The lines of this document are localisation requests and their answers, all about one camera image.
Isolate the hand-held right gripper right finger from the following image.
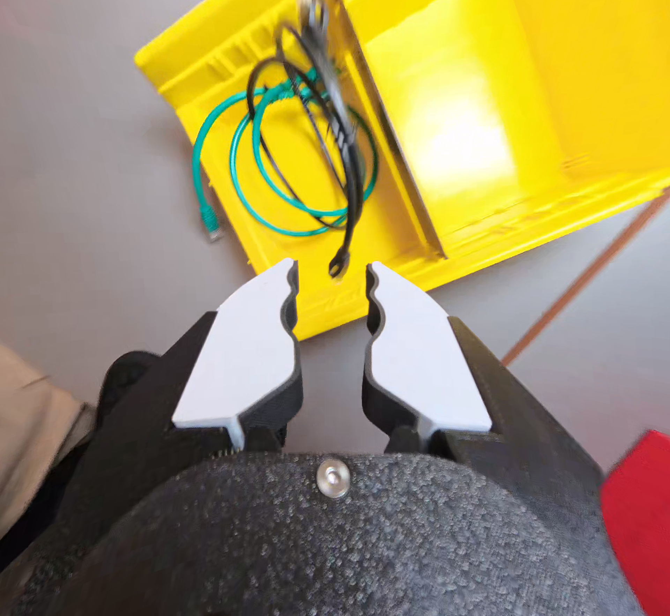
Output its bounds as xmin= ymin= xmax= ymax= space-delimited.
xmin=362 ymin=261 xmax=493 ymax=443

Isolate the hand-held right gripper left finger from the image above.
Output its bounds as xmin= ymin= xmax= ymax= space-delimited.
xmin=172 ymin=258 xmax=304 ymax=452

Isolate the green ethernet cable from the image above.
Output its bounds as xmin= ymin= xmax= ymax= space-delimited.
xmin=192 ymin=69 xmax=379 ymax=242

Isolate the black ethernet adapter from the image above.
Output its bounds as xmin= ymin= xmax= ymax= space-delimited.
xmin=246 ymin=0 xmax=367 ymax=279

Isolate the red plastic bin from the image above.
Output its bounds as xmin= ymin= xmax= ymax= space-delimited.
xmin=600 ymin=430 xmax=670 ymax=616

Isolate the yellow plastic bin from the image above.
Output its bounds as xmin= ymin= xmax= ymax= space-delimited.
xmin=134 ymin=0 xmax=670 ymax=342

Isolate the black rounded object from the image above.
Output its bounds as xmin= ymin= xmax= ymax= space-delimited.
xmin=96 ymin=350 xmax=163 ymax=418

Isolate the dark bin divider panel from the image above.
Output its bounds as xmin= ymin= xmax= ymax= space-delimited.
xmin=328 ymin=0 xmax=448 ymax=261

